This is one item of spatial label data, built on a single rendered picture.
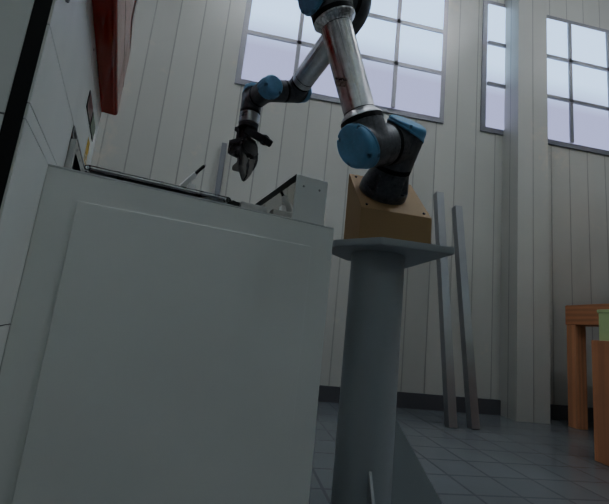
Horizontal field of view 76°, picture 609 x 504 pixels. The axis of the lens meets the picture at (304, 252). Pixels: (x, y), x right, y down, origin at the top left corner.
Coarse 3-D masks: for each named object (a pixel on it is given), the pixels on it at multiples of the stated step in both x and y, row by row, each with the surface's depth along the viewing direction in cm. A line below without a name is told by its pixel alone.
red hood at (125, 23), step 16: (96, 0) 86; (112, 0) 86; (128, 0) 107; (96, 16) 91; (112, 16) 90; (128, 16) 114; (96, 32) 96; (112, 32) 96; (128, 32) 123; (96, 48) 102; (112, 48) 102; (128, 48) 132; (112, 64) 109; (112, 80) 116; (112, 96) 125; (112, 112) 136
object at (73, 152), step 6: (72, 138) 92; (72, 144) 91; (72, 150) 91; (78, 150) 97; (66, 156) 91; (72, 156) 91; (78, 156) 99; (66, 162) 90; (72, 162) 92; (78, 162) 100; (78, 168) 105
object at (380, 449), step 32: (352, 256) 118; (384, 256) 111; (416, 256) 115; (352, 288) 114; (384, 288) 110; (352, 320) 112; (384, 320) 108; (352, 352) 109; (384, 352) 107; (352, 384) 107; (384, 384) 106; (352, 416) 105; (384, 416) 104; (352, 448) 103; (384, 448) 103; (352, 480) 102; (384, 480) 102; (416, 480) 110
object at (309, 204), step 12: (300, 180) 104; (312, 180) 105; (300, 192) 103; (312, 192) 105; (324, 192) 107; (300, 204) 103; (312, 204) 105; (324, 204) 106; (300, 216) 103; (312, 216) 104
